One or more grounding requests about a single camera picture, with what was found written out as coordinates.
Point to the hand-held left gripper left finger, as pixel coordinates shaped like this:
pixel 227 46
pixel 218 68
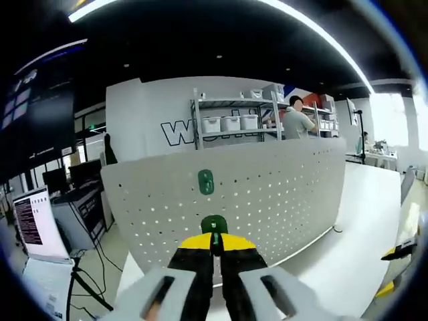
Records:
pixel 187 277

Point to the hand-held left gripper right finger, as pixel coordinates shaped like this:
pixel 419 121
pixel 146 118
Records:
pixel 247 277

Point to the green hook pair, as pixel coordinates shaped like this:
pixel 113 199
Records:
pixel 214 223

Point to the green mounting plate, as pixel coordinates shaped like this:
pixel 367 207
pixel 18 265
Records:
pixel 204 177

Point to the white chair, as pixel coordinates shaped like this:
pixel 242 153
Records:
pixel 407 184

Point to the white perforated pegboard panel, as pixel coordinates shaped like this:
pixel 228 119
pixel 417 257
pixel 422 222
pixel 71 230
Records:
pixel 267 200

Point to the black laptop stand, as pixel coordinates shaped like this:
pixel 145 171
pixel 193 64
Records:
pixel 78 284

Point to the black tripod stand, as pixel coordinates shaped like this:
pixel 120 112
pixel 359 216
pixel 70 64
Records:
pixel 361 133

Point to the black desk monitor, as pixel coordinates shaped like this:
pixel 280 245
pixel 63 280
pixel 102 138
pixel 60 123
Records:
pixel 83 174

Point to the black hanging coat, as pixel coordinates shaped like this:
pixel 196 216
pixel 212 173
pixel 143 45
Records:
pixel 109 150

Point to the white storage bin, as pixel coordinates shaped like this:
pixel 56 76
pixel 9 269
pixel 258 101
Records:
pixel 249 122
pixel 230 123
pixel 211 123

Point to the white laptop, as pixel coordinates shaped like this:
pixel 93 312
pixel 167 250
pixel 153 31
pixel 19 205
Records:
pixel 36 220

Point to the metal storage shelf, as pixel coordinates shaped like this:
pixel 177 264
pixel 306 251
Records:
pixel 274 110

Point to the ceiling light strip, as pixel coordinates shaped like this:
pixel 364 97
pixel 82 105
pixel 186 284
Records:
pixel 301 23

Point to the large black wall screen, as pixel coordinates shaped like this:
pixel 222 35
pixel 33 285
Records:
pixel 36 123

